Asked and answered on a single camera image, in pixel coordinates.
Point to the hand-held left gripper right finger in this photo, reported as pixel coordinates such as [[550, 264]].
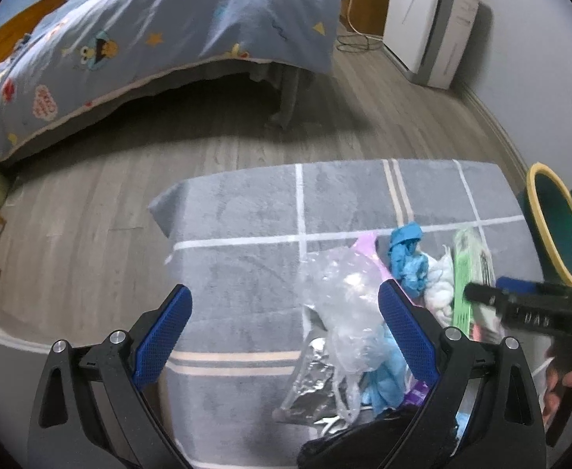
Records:
[[405, 332]]

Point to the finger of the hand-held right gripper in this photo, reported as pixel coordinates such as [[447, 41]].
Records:
[[484, 298], [518, 286]]

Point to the white grey tower appliance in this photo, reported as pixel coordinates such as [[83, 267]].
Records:
[[454, 29]]

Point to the green packet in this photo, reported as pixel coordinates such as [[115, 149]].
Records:
[[464, 273]]

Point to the teal bin with yellow rim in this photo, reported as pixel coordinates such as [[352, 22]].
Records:
[[554, 224]]

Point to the clear plastic bag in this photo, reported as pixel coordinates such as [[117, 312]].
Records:
[[337, 293]]

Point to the purple wrapper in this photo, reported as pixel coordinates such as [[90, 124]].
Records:
[[415, 395]]

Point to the silver foil wrapper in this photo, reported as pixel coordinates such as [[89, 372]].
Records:
[[310, 376]]

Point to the white tissue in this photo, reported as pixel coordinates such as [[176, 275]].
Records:
[[440, 283]]

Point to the black plastic bag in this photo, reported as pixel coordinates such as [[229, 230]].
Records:
[[359, 444]]

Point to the bed with cartoon blanket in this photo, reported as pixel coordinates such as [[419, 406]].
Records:
[[169, 19]]

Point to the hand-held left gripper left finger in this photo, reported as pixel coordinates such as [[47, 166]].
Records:
[[166, 332]]

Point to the pink wrapper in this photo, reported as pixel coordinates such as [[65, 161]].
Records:
[[368, 249]]

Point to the white air purifier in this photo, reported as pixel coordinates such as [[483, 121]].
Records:
[[408, 14]]

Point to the light blue glove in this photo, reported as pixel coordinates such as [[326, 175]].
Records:
[[383, 376]]

